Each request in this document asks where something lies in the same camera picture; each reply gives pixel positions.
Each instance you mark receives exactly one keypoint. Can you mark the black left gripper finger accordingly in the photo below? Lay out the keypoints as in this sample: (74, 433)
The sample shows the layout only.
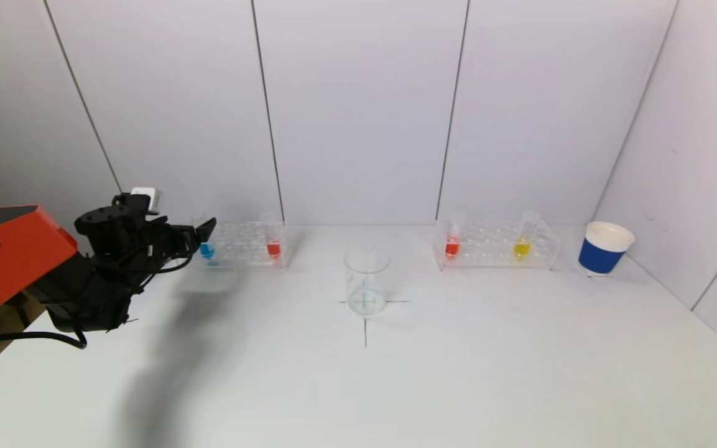
(206, 231)

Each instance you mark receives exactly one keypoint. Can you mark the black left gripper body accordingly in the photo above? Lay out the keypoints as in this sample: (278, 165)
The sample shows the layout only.
(188, 236)

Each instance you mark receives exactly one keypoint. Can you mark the test tube with blue pigment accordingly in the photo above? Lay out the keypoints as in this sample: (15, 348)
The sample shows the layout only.
(207, 251)

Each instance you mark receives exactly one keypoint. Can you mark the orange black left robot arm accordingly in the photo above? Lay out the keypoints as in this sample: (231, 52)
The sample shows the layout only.
(4, 261)

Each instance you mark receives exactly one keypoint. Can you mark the clear acrylic test tube rack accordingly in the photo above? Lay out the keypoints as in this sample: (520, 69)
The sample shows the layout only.
(489, 249)
(243, 252)

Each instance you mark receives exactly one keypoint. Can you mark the test tube with red pigment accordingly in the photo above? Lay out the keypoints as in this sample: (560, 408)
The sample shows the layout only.
(451, 249)
(273, 249)

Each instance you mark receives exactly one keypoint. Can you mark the clear glass beaker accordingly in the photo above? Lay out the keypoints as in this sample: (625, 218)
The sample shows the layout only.
(366, 286)

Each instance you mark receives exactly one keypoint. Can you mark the test tube with yellow pigment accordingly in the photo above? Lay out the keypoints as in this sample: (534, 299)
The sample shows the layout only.
(521, 249)

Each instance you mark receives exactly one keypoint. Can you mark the blue white paper cup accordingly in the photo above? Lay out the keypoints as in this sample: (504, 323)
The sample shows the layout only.
(601, 256)

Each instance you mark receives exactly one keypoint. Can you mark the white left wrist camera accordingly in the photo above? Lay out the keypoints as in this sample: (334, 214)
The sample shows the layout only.
(147, 198)

